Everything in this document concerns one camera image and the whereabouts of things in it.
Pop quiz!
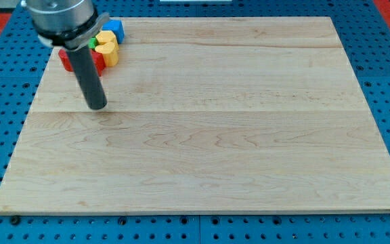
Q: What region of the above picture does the light wooden board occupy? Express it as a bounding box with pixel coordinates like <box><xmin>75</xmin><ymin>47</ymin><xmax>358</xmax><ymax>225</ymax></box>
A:
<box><xmin>0</xmin><ymin>17</ymin><xmax>390</xmax><ymax>216</ymax></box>

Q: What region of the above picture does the yellow heart wooden block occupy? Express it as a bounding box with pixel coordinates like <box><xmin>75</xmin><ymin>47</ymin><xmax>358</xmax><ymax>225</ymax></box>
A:
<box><xmin>95</xmin><ymin>42</ymin><xmax>119</xmax><ymax>67</ymax></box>

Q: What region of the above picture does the red wooden block right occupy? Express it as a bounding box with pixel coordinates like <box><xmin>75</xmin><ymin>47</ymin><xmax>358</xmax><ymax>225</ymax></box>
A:
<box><xmin>90</xmin><ymin>49</ymin><xmax>106</xmax><ymax>77</ymax></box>

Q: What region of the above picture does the red wooden block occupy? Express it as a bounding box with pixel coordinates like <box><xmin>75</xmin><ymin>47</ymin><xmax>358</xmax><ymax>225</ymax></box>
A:
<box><xmin>58</xmin><ymin>49</ymin><xmax>73</xmax><ymax>72</ymax></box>
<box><xmin>90</xmin><ymin>49</ymin><xmax>106</xmax><ymax>77</ymax></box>

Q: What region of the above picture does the blue wooden block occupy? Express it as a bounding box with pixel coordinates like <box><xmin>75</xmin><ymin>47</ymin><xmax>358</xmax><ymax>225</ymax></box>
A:
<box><xmin>102</xmin><ymin>20</ymin><xmax>125</xmax><ymax>44</ymax></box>

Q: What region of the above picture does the yellow wooden block rear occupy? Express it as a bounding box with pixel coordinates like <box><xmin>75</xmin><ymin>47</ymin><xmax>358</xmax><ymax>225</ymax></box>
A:
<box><xmin>95</xmin><ymin>30</ymin><xmax>118</xmax><ymax>47</ymax></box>

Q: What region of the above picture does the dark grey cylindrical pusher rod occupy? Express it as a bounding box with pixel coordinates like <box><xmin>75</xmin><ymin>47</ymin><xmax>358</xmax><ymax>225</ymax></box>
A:
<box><xmin>67</xmin><ymin>46</ymin><xmax>108</xmax><ymax>110</ymax></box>

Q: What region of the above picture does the green wooden block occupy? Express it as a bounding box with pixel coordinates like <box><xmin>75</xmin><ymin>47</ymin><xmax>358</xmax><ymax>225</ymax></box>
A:
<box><xmin>88</xmin><ymin>37</ymin><xmax>99</xmax><ymax>50</ymax></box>

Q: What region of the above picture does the red wooden block left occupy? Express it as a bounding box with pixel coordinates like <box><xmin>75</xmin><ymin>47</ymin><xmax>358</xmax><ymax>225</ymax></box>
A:
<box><xmin>58</xmin><ymin>49</ymin><xmax>73</xmax><ymax>72</ymax></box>

